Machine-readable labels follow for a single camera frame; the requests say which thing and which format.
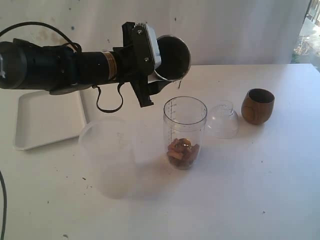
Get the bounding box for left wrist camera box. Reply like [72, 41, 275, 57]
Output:
[146, 24, 162, 69]

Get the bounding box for clear plastic shaker cup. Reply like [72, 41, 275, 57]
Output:
[163, 96, 208, 164]

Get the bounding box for white square tray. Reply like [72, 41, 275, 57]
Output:
[13, 90, 87, 151]

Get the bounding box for left black cable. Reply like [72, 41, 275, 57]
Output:
[0, 21, 124, 113]

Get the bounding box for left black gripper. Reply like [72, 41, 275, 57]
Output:
[112, 21, 171, 108]

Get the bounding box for stainless steel cup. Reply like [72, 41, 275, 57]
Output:
[154, 35, 191, 82]

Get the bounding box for brown wooden cup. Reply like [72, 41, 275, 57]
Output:
[241, 88, 275, 125]

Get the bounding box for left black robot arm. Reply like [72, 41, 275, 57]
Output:
[0, 22, 170, 107]

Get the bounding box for gold coins and cork pieces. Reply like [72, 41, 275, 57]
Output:
[166, 138, 200, 170]

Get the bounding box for clear dome lid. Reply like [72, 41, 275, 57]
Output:
[207, 100, 239, 139]

